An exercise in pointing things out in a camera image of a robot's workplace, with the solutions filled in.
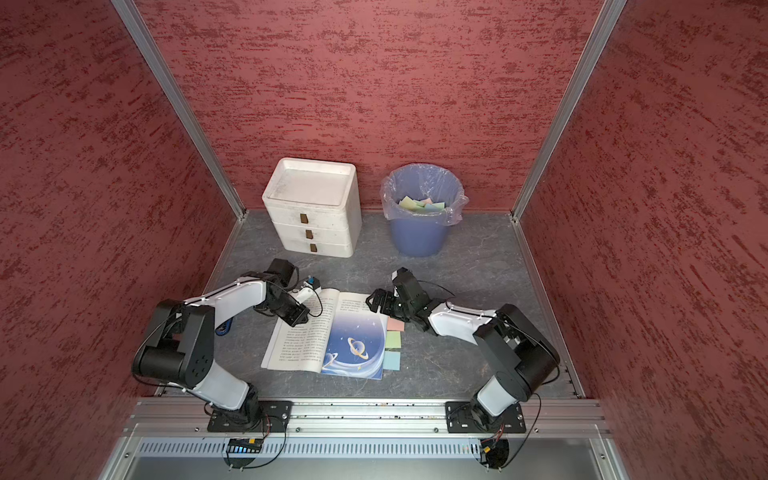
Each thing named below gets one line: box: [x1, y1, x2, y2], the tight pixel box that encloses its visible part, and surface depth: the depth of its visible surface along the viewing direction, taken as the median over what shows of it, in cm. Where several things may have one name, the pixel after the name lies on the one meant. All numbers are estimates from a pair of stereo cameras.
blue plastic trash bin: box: [381, 163, 469, 258], surface depth 100 cm
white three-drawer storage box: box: [262, 157, 362, 258], surface depth 97 cm
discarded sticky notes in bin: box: [398, 196, 447, 210], surface depth 106 cm
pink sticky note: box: [386, 316, 405, 332], surface depth 90 cm
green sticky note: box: [385, 330, 401, 348], surface depth 89 cm
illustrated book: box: [261, 288, 388, 380], surface depth 87 cm
